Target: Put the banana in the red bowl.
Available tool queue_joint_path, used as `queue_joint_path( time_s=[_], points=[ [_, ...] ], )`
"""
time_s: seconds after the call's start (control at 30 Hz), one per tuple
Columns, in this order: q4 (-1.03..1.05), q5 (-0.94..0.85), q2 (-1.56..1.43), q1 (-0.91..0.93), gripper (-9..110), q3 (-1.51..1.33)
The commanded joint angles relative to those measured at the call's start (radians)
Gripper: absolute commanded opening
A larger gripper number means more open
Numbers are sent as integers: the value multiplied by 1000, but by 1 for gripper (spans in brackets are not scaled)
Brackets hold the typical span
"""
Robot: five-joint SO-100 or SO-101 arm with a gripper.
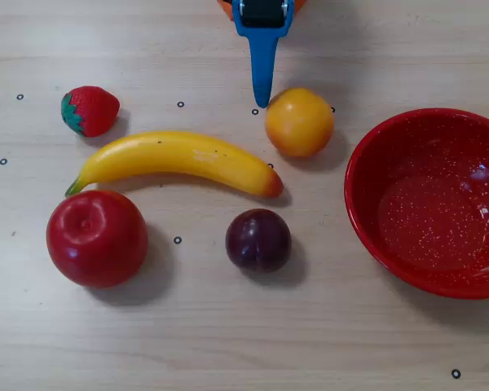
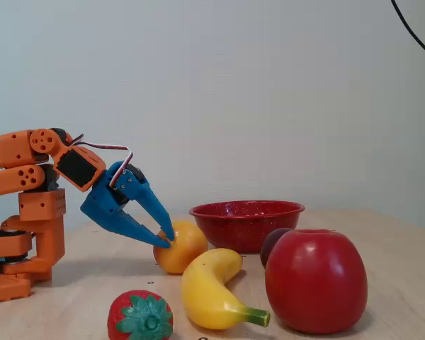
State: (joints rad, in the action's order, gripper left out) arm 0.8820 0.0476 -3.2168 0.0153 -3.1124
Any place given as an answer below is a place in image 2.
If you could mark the red speckled enamel bowl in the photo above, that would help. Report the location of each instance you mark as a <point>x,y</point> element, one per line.
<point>248,226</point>

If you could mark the red toy strawberry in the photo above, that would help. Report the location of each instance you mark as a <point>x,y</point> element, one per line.
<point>118,315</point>

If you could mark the yellow toy banana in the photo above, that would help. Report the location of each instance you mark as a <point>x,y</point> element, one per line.
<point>205,294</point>

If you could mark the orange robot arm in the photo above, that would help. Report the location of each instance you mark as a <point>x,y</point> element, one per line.
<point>17,152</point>

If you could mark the toy orange fruit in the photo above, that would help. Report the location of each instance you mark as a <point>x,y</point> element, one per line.
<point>186,249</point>

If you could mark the red toy apple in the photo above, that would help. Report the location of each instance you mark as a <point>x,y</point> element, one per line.
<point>315,283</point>

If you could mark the dark purple toy plum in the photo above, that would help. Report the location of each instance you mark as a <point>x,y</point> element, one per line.
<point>271,244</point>

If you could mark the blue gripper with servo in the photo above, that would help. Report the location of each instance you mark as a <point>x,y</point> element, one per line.
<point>102,202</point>

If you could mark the orange robot base mount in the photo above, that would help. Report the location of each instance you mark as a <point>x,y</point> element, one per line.
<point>3,288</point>

